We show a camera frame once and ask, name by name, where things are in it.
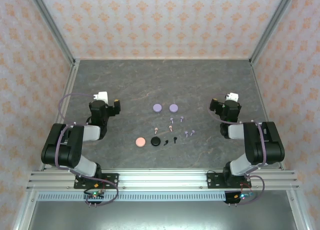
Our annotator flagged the black device at left edge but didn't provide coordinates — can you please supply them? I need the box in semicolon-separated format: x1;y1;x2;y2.
92;91;110;103

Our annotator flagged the small circuit board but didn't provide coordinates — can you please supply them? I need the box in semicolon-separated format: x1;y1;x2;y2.
83;191;105;201
234;192;255;200

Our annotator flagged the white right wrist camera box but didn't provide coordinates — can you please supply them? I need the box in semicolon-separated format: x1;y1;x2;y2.
225;91;240;102

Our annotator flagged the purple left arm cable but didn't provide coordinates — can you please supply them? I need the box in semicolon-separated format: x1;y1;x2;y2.
54;92;120;207

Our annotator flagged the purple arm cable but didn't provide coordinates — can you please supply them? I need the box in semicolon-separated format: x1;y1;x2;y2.
54;92;120;207
207;93;266;206

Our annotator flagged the aluminium side rail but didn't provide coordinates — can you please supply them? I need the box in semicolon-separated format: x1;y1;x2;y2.
38;59;81;171
249;60;285;171

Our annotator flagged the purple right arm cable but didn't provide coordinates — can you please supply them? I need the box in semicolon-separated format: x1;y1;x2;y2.
207;93;266;206

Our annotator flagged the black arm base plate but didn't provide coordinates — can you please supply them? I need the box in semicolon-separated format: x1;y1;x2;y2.
206;172;251;190
73;173;120;190

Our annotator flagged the wide aluminium base rail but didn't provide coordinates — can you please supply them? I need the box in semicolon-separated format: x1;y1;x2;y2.
26;168;300;191

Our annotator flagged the aluminium corner post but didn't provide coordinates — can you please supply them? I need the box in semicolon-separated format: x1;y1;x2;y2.
249;0;300;66
26;0;77;66

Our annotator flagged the slotted grey cable duct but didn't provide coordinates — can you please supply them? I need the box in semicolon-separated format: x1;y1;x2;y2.
37;191;226;202

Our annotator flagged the aluminium lower frame bar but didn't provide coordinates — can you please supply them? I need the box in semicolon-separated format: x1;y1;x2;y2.
286;189;311;230
12;189;38;230

